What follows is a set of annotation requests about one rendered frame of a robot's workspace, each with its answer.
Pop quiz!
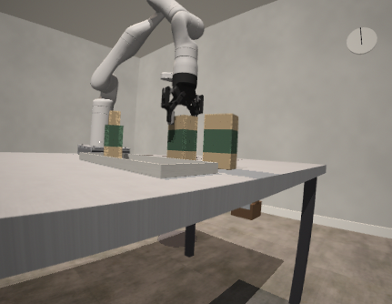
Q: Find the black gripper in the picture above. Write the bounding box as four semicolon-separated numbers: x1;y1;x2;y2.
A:
161;73;204;125

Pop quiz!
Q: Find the tan and green coffee pack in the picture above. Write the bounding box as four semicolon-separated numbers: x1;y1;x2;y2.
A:
167;115;198;160
104;110;124;158
203;114;238;169

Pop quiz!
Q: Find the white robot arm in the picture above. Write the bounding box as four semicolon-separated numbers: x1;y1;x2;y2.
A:
89;0;205;147

